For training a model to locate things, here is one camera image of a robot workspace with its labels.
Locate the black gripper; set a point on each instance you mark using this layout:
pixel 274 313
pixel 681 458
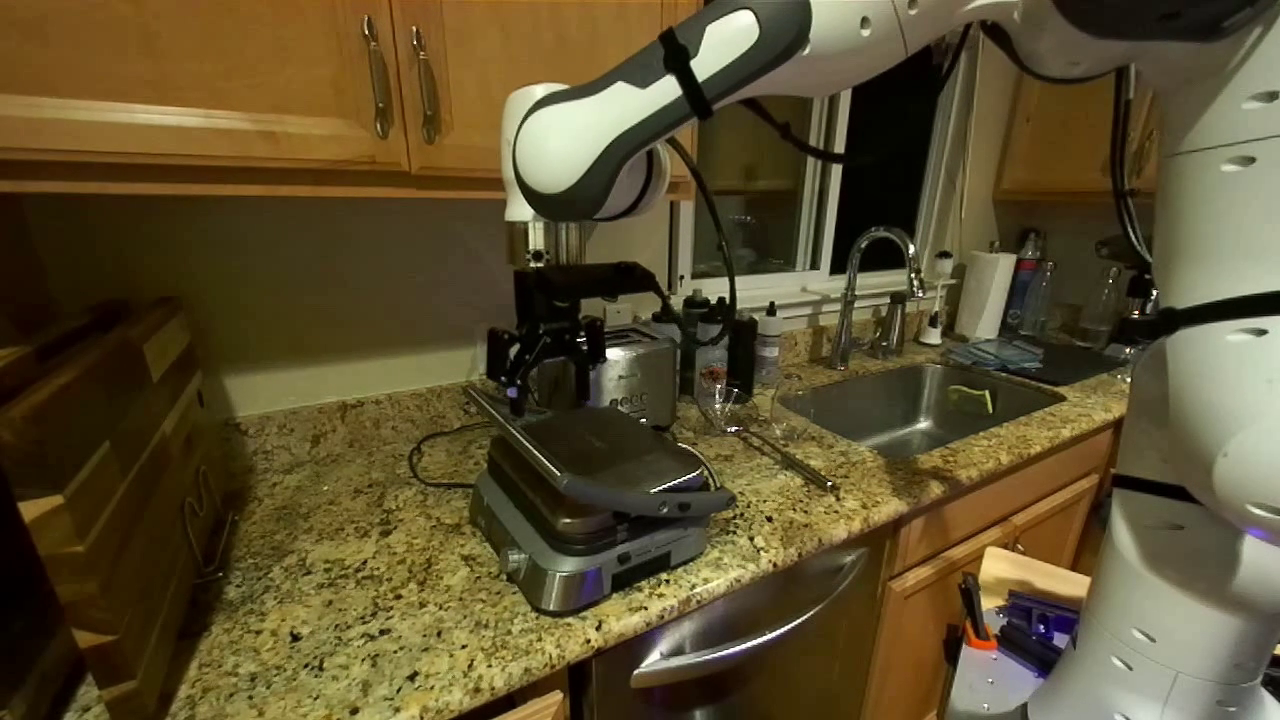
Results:
pixel 554 313

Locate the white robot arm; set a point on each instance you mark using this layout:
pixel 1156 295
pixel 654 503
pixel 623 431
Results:
pixel 1202 265

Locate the grey grill base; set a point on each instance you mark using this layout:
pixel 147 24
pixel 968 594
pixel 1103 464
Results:
pixel 562 567

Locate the stainless steel toaster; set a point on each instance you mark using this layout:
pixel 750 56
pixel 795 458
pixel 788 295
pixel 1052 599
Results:
pixel 640 380

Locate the grey bottle black cap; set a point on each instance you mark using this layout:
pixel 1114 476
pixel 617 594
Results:
pixel 706 347

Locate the clear drinking glass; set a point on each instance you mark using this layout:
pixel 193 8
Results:
pixel 722 406

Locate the chrome arched faucet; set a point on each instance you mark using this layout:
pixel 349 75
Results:
pixel 847 321

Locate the wooden drawer cabinet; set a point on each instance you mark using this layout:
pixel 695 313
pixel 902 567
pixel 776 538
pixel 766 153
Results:
pixel 533 705

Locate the stainless steel sink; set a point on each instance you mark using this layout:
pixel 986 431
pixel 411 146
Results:
pixel 905 406

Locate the stainless steel dishwasher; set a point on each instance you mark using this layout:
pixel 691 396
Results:
pixel 800 667

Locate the white soap dispenser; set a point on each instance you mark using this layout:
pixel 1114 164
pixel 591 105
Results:
pixel 938 305

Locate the white framed window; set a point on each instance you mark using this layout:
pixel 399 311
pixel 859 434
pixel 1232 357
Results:
pixel 892 146

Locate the yellow sponge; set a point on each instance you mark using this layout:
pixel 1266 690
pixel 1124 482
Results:
pixel 968 396

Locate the white paper towel roll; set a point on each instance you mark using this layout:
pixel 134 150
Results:
pixel 986 297

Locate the wooden sink cabinet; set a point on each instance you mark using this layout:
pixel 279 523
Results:
pixel 963 533

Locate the blue cloth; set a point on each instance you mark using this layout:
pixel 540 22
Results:
pixel 994 357

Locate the spray bottle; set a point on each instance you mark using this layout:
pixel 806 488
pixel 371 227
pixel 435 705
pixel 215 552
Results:
pixel 1029 285

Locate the light wooden box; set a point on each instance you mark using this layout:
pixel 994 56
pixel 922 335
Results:
pixel 1040 578

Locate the small wooden upper cabinet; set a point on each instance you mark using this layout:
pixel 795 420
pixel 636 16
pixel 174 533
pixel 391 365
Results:
pixel 1052 146

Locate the blue tool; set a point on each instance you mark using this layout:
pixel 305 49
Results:
pixel 1040 629

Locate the dark bottle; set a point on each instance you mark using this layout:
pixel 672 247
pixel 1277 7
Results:
pixel 1104 295

